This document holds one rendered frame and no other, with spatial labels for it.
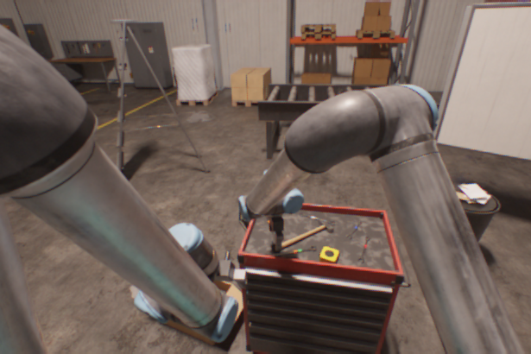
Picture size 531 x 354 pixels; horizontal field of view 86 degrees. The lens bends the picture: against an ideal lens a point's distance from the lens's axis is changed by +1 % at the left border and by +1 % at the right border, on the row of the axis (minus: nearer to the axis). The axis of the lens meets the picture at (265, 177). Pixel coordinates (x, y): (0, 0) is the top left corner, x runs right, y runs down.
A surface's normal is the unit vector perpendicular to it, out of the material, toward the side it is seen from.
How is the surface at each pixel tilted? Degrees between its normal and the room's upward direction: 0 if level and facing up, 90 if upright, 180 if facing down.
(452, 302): 69
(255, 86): 90
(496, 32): 90
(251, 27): 90
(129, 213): 87
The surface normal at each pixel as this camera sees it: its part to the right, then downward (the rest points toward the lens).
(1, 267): 1.00, 0.07
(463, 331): -0.63, 0.04
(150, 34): -0.20, 0.48
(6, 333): 0.95, 0.15
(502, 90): -0.59, 0.40
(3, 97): 0.69, -0.07
